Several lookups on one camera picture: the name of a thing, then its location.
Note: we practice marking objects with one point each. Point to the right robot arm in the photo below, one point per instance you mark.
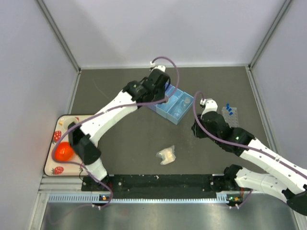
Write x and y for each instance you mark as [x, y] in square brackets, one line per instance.
[283, 179]

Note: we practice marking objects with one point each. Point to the cream ceramic mug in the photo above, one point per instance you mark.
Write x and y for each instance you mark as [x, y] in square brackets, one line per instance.
[66, 121]

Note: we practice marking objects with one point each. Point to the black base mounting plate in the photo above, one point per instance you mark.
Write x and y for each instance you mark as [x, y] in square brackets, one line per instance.
[172, 186]

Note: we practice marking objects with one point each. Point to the clear acrylic test tube rack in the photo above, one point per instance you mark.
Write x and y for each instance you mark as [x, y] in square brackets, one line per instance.
[231, 120]

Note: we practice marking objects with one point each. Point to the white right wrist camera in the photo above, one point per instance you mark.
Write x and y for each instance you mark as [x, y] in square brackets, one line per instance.
[208, 105]

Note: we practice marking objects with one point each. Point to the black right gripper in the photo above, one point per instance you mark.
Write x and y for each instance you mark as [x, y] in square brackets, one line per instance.
[195, 128]

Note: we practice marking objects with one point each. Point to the orange plastic bowl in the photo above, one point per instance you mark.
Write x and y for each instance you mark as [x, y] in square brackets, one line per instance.
[64, 152]

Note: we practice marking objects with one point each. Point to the clear bag of cotton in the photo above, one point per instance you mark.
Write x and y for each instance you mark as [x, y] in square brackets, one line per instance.
[167, 155]

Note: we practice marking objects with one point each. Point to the grey slotted cable duct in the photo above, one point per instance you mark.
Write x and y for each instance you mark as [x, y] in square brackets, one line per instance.
[101, 199]

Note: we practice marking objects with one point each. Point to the strawberry pattern tray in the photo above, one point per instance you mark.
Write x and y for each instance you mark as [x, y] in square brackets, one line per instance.
[53, 168]

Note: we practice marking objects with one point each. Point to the blue compartment organizer box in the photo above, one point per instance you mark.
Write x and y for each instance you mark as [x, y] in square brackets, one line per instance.
[165, 109]

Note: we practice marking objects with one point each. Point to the clear glass flask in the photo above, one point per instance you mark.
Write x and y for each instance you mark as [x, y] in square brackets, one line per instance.
[186, 102]

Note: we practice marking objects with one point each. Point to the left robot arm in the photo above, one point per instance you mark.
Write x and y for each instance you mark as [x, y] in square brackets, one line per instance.
[134, 95]

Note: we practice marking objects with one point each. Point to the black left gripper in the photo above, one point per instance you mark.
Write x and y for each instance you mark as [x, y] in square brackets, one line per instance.
[163, 95]

